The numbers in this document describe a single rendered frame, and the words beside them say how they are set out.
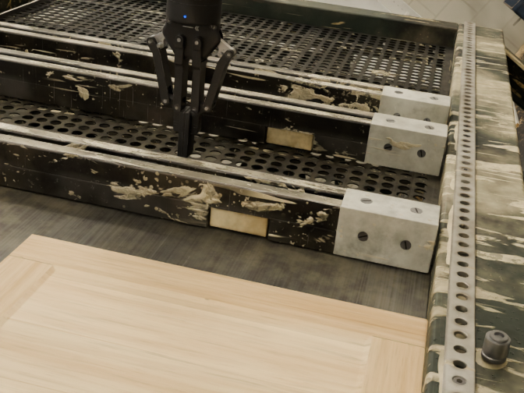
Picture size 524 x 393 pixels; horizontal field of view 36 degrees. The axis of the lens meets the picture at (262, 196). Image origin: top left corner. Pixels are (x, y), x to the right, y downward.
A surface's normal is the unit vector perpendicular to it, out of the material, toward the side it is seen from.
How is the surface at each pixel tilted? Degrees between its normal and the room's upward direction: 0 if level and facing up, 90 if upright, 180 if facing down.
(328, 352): 58
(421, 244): 90
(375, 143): 90
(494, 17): 90
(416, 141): 90
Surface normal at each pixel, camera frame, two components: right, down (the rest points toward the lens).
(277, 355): 0.10, -0.90
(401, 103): -0.24, 0.40
